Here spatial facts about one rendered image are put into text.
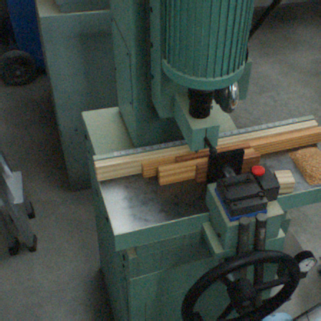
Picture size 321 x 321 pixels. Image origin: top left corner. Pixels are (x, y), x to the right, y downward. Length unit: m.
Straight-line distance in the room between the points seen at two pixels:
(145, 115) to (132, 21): 0.27
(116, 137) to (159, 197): 0.37
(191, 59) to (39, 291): 1.40
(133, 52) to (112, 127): 0.36
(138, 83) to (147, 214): 0.35
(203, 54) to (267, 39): 2.62
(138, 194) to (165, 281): 0.27
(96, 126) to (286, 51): 2.14
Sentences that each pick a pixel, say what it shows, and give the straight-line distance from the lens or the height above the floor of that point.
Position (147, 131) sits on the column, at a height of 0.88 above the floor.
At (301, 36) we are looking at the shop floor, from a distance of 3.74.
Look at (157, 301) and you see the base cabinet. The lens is 1.47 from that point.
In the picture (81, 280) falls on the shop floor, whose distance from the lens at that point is 2.22.
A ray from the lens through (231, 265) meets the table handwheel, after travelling 1.10.
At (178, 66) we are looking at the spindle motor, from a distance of 1.08.
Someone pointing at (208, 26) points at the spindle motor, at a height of 1.33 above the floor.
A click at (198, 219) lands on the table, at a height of 0.88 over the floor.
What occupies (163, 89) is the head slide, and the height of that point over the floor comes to 1.09.
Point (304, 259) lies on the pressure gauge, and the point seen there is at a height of 0.69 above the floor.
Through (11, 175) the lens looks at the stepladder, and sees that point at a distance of 2.26.
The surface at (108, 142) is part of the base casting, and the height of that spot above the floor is 0.80.
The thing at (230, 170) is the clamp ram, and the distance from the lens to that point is 1.25.
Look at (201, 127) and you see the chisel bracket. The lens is 1.20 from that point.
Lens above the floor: 1.84
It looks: 46 degrees down
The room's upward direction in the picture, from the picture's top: 6 degrees clockwise
